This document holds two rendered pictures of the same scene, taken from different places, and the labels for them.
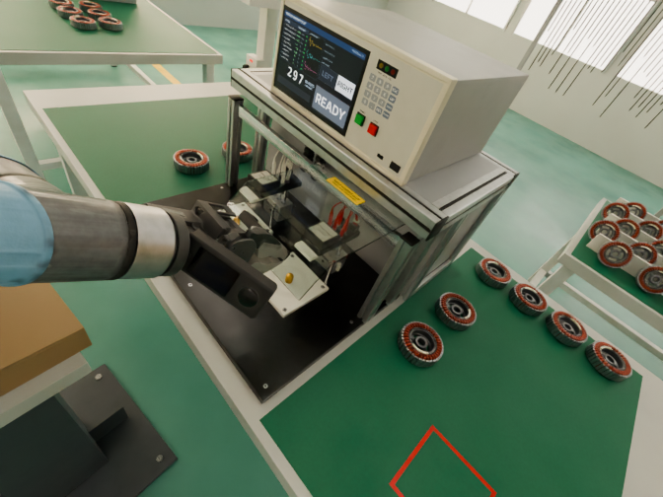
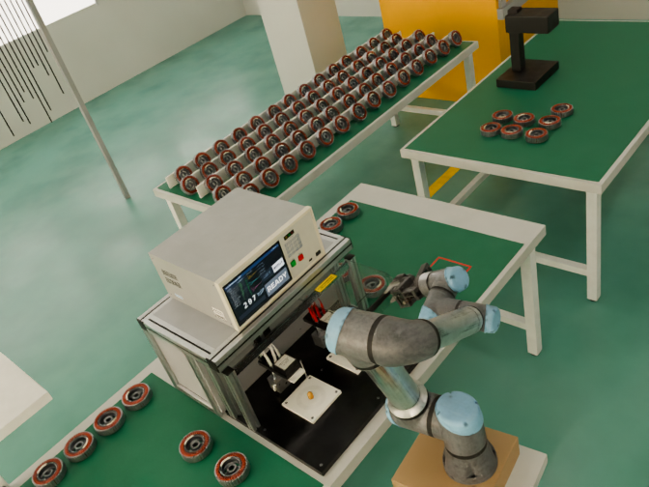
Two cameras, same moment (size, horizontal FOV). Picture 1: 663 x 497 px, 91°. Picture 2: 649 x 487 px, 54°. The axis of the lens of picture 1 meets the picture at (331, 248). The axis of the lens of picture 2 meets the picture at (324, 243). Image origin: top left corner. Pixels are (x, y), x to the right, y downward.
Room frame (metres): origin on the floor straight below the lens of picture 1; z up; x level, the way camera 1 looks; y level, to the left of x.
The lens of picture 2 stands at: (-0.01, 1.67, 2.44)
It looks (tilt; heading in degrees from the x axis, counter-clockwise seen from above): 35 degrees down; 289
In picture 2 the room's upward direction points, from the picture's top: 17 degrees counter-clockwise
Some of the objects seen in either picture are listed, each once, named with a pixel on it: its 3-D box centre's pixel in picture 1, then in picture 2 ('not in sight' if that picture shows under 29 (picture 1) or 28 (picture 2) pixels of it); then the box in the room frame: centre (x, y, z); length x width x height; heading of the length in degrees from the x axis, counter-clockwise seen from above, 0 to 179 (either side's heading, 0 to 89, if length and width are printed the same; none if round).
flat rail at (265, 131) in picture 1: (307, 166); (295, 314); (0.69, 0.12, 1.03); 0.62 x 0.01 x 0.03; 58
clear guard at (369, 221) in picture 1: (325, 214); (344, 292); (0.52, 0.04, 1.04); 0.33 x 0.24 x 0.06; 148
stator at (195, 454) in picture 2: (237, 151); (195, 445); (1.05, 0.46, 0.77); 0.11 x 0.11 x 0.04
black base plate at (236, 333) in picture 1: (264, 254); (331, 376); (0.62, 0.17, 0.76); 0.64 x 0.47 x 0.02; 58
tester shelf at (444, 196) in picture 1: (373, 128); (246, 282); (0.87, 0.01, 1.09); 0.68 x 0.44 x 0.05; 58
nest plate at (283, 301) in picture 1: (288, 282); (354, 352); (0.54, 0.07, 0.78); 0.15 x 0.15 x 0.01; 58
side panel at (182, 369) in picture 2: not in sight; (183, 369); (1.12, 0.24, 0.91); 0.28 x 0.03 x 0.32; 148
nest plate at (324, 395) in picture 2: not in sight; (311, 398); (0.67, 0.28, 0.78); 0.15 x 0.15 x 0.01; 58
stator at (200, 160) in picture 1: (191, 161); (232, 469); (0.89, 0.55, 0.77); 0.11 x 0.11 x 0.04
